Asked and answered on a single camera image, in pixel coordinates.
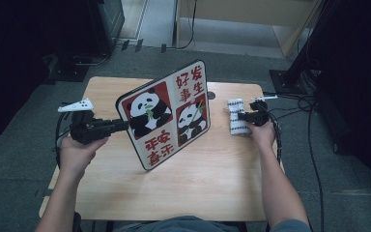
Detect light wooden cabinet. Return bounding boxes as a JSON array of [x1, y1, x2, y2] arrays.
[[175, 0, 323, 59]]

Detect person's blue-grey shirt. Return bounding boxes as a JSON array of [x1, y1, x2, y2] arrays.
[[112, 215, 313, 232]]

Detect hand-held gripper cable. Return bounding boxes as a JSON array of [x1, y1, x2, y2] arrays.
[[54, 102, 75, 169], [263, 107, 283, 166]]

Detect grey tape strip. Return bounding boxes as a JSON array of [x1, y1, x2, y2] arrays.
[[35, 188, 53, 198]]

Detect person's right hand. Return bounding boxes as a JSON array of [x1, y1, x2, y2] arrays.
[[247, 118, 277, 150]]

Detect dark curtain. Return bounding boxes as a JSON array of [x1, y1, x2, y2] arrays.
[[315, 0, 371, 209], [0, 0, 100, 148]]

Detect right hand-held gripper cable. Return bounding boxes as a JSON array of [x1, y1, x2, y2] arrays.
[[263, 107, 283, 166]]

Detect black metal stand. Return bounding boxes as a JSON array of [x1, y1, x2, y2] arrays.
[[269, 0, 339, 96]]

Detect person's left hand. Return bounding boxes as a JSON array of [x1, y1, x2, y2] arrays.
[[58, 136, 110, 178]]

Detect white patterned cloth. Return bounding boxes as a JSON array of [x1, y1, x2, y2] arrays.
[[226, 98, 252, 136]]

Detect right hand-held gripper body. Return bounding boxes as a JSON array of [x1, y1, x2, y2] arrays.
[[248, 94, 278, 128]]

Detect black flat stand base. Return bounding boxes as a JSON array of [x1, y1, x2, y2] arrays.
[[44, 52, 91, 83]]

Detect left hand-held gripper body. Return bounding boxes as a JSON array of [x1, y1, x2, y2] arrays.
[[57, 98, 113, 145]]

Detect panda picture board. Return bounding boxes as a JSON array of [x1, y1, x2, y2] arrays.
[[115, 59, 212, 172]]

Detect black hanging cable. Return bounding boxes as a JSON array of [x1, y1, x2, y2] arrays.
[[165, 0, 198, 51]]

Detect black floor cables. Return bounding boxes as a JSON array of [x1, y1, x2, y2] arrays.
[[264, 91, 326, 232]]

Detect left hand-held gripper cable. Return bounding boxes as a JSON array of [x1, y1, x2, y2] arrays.
[[54, 102, 75, 169]]

